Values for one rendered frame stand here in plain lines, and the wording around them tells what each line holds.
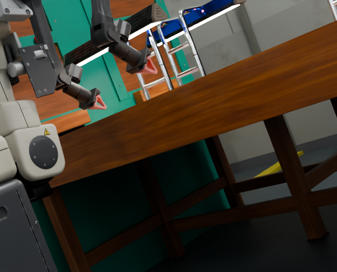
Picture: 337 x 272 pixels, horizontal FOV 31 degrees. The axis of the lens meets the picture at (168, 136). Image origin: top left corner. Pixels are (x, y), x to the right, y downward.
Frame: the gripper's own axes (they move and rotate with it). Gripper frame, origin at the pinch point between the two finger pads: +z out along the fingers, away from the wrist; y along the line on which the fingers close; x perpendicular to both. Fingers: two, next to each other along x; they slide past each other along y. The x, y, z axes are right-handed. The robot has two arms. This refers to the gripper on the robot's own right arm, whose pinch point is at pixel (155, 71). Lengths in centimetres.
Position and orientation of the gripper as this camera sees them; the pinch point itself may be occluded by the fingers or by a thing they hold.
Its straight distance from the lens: 218.8
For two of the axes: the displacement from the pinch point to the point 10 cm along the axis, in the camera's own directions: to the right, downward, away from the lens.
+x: -1.4, 8.8, -4.5
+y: -6.8, 2.5, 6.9
